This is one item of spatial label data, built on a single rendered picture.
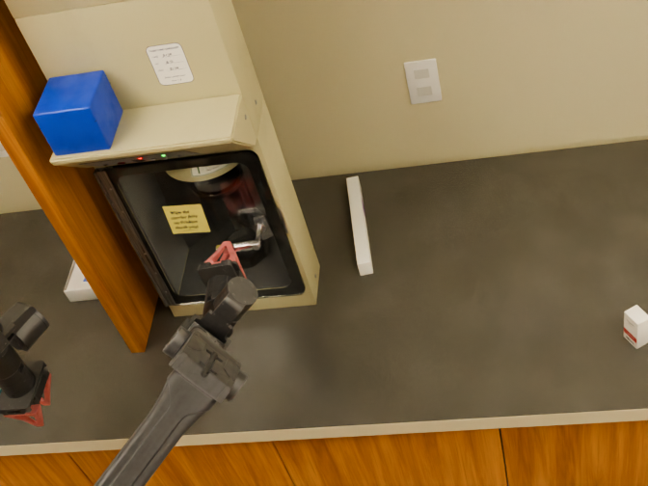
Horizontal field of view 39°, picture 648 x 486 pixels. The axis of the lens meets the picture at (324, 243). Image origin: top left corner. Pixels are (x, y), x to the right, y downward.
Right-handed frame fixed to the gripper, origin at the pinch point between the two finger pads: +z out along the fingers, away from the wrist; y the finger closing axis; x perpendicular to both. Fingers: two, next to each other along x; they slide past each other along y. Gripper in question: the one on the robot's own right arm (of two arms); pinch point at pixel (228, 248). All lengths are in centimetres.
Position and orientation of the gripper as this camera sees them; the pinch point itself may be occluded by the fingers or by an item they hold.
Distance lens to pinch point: 173.6
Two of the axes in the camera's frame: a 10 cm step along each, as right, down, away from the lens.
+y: -2.6, -6.6, -7.0
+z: 0.3, -7.4, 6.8
